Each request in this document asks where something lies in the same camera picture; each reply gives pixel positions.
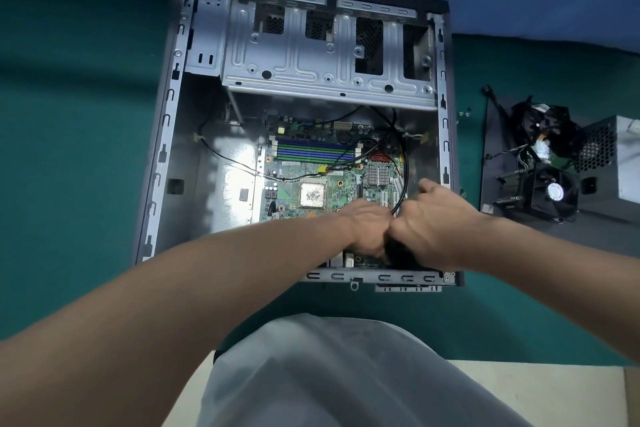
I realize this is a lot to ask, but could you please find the person's right hand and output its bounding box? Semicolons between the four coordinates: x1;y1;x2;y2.
389;177;493;270

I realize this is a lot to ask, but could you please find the person's left hand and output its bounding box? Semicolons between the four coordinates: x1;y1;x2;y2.
345;197;396;262

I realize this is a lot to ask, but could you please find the green motherboard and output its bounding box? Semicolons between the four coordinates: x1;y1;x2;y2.
259;113;409;268

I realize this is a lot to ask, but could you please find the thick black case cable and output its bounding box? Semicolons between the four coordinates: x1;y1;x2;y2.
367;106;411;218

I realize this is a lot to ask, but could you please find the black cable yellow tag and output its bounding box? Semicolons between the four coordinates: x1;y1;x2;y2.
315;139;381;176

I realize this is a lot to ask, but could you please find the black processor cooler fan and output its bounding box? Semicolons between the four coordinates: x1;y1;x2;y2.
492;163;581;225

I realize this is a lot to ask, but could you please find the black data cable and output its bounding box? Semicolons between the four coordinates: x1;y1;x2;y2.
481;85;511;122

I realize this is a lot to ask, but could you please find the hard drive with cables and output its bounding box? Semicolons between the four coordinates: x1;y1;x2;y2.
509;96;583;170

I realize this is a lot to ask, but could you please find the black side panel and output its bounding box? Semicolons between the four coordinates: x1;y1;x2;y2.
479;96;640;238

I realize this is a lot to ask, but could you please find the desktop computer case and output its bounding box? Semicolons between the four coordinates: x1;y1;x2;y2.
132;0;466;292

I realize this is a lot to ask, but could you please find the silver metal drive cage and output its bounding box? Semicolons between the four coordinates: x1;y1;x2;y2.
221;0;437;112

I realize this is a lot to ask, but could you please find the silver power supply unit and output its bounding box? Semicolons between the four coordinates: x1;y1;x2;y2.
575;115;640;212

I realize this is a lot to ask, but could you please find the person's right forearm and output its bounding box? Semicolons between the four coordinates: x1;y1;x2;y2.
475;213;640;365

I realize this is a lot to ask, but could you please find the person's left forearm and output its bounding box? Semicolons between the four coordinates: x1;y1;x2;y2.
0;213;366;427

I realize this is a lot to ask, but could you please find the person's white shirt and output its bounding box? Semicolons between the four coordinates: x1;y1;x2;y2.
195;314;533;427

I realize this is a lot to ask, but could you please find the green floor mat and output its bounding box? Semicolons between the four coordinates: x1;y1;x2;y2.
0;0;640;368

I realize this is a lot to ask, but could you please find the thin black wire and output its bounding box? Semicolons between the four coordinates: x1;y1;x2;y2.
192;131;301;181

